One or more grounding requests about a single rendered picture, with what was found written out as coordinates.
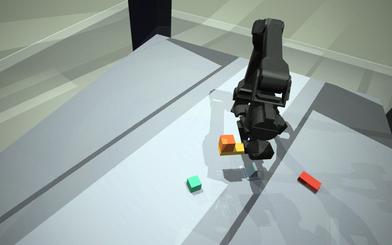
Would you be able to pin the green cube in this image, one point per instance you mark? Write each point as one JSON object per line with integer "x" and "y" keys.
{"x": 194, "y": 183}

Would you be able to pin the red-orange rectangular block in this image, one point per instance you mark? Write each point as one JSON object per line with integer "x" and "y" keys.
{"x": 309, "y": 181}

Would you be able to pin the yellow bar with orange block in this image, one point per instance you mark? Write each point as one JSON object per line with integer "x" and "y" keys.
{"x": 228, "y": 146}

